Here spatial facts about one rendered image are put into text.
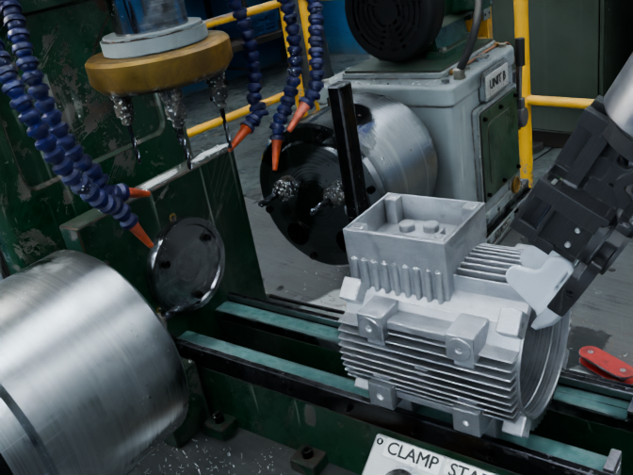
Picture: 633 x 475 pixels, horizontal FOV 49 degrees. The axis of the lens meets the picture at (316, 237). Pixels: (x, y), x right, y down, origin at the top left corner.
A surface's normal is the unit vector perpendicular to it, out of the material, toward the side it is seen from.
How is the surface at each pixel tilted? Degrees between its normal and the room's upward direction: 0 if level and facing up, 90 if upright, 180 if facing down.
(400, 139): 54
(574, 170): 90
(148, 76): 90
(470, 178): 89
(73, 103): 90
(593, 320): 0
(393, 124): 43
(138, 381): 77
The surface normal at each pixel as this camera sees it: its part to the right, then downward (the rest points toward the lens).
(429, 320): -0.16, -0.89
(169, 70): 0.32, 0.36
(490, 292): -0.57, 0.41
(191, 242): 0.81, 0.13
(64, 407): 0.69, -0.19
